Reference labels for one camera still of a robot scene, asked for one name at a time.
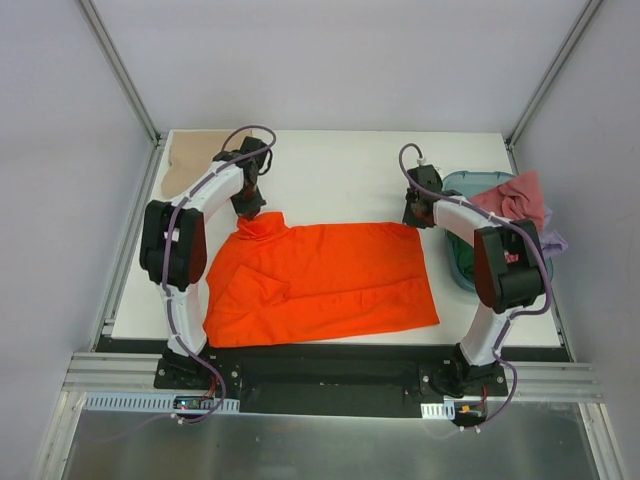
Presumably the orange t shirt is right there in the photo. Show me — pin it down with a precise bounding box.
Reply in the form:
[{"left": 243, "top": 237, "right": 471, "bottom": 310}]
[{"left": 204, "top": 212, "right": 440, "bottom": 348}]

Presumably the right white cable duct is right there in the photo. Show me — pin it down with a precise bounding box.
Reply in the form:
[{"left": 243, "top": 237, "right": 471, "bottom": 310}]
[{"left": 420, "top": 401, "right": 456, "bottom": 421}]

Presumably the teal plastic basket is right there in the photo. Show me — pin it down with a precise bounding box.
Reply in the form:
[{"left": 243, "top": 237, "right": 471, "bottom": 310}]
[{"left": 443, "top": 171, "right": 552, "bottom": 292}]

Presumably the lavender t shirt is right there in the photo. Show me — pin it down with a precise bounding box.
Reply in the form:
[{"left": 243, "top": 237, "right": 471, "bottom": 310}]
[{"left": 539, "top": 205, "right": 568, "bottom": 259}]

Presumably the green t shirt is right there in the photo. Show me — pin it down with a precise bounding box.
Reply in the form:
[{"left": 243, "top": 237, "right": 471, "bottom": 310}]
[{"left": 447, "top": 232, "right": 474, "bottom": 281}]

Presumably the folded beige t shirt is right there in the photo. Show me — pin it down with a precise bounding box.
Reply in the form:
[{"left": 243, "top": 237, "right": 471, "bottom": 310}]
[{"left": 160, "top": 130, "right": 252, "bottom": 199}]

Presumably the pink t shirt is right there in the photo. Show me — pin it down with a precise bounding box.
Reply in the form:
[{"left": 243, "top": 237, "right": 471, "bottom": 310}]
[{"left": 471, "top": 171, "right": 546, "bottom": 232}]

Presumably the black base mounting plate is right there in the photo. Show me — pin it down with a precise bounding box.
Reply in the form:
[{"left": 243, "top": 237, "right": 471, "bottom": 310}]
[{"left": 97, "top": 338, "right": 570, "bottom": 418}]

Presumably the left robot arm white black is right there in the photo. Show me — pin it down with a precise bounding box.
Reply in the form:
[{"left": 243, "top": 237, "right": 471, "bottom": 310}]
[{"left": 139, "top": 131, "right": 276, "bottom": 389}]

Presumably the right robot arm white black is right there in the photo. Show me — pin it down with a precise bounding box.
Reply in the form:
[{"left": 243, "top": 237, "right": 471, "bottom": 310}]
[{"left": 401, "top": 165, "right": 550, "bottom": 398}]

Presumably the left aluminium frame post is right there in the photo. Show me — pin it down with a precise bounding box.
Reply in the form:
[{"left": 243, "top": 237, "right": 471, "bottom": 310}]
[{"left": 75, "top": 0, "right": 162, "bottom": 146}]

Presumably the front aluminium frame rail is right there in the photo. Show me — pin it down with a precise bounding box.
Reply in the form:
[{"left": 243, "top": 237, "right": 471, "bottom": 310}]
[{"left": 63, "top": 353, "right": 605, "bottom": 403}]

